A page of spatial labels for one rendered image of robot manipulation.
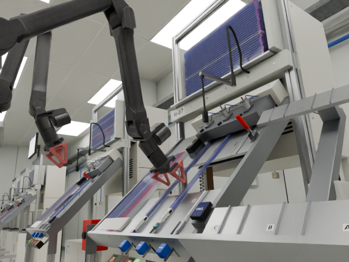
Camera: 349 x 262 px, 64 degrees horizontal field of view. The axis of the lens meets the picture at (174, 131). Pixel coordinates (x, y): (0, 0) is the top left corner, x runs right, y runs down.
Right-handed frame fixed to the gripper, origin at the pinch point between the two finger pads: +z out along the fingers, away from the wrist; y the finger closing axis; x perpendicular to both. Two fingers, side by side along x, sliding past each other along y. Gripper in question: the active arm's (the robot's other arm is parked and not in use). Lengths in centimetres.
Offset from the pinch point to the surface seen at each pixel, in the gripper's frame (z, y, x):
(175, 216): 1.0, -14.7, 16.7
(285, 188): 116, 69, -134
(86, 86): -94, 363, -202
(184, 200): 1.0, -13.0, 9.7
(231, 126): -2.7, -13.7, -27.3
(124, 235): -1.1, 1.3, 26.5
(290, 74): -6, -33, -51
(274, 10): -29, -32, -68
